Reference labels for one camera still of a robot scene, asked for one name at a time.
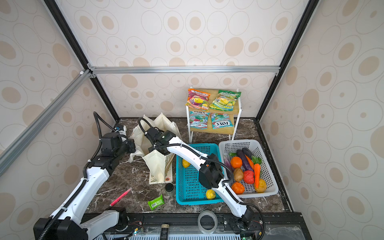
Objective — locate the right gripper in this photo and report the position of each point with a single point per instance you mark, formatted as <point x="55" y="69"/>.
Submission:
<point x="152" y="147"/>

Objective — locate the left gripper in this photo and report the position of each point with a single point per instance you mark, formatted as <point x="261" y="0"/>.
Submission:
<point x="130" y="143"/>

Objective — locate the cream canvas grocery bag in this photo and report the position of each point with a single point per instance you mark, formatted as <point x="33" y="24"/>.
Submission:
<point x="150" y="144"/>

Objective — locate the red candy bag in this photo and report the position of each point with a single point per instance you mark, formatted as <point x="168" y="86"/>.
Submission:
<point x="198" y="100"/>

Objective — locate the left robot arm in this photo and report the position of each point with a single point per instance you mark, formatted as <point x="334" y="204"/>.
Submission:
<point x="65" y="223"/>

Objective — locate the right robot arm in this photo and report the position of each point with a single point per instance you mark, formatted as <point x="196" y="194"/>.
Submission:
<point x="210" y="170"/>

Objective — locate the teal candy bag left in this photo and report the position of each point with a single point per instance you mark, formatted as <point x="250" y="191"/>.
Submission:
<point x="198" y="120"/>

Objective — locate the teal Fox's candy bag right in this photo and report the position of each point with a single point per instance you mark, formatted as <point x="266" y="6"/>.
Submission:
<point x="220" y="121"/>

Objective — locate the green spring tea candy bag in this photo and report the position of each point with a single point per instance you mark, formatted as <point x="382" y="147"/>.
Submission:
<point x="225" y="100"/>

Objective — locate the yellow starfruit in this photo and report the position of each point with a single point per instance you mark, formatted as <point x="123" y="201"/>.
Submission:
<point x="185" y="164"/>

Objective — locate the pink marker pen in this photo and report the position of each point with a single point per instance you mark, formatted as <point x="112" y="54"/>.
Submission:
<point x="120" y="197"/>

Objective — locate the dark small jar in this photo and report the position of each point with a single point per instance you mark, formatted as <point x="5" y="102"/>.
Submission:
<point x="170" y="189"/>

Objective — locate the teal plastic basket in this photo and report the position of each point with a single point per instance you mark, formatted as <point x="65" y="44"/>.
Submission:
<point x="189" y="190"/>

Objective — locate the green wipes packet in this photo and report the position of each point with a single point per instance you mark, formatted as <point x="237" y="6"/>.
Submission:
<point x="155" y="203"/>

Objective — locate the white plastic basket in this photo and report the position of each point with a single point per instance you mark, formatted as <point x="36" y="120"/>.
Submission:
<point x="228" y="150"/>

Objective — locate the yellow lemon front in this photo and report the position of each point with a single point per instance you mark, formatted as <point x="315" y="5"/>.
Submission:
<point x="210" y="194"/>

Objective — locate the orange fruit in white basket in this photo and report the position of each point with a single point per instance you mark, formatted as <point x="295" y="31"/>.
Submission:
<point x="236" y="162"/>

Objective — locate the white wooden two-tier shelf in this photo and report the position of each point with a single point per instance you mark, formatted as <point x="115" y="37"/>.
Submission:
<point x="213" y="111"/>

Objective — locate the potato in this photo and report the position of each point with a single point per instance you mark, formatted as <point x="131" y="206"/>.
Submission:
<point x="238" y="175"/>

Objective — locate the clear tape roll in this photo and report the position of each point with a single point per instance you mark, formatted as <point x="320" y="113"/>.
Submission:
<point x="207" y="222"/>

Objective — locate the purple eggplant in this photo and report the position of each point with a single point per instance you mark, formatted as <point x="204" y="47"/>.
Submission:
<point x="247" y="163"/>

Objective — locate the red tomato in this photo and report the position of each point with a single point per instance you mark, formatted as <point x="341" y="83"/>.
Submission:
<point x="249" y="177"/>

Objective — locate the orange carrot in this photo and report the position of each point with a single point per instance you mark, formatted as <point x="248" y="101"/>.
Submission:
<point x="257" y="167"/>

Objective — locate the yellow mango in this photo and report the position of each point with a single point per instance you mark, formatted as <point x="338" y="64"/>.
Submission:
<point x="261" y="186"/>

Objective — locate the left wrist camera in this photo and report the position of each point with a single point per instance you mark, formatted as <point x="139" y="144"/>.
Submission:
<point x="122" y="129"/>

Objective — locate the aluminium frame bar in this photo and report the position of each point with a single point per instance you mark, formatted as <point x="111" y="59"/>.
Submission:
<point x="25" y="138"/>

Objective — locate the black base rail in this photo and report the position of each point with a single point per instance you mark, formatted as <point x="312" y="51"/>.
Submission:
<point x="279" y="226"/>

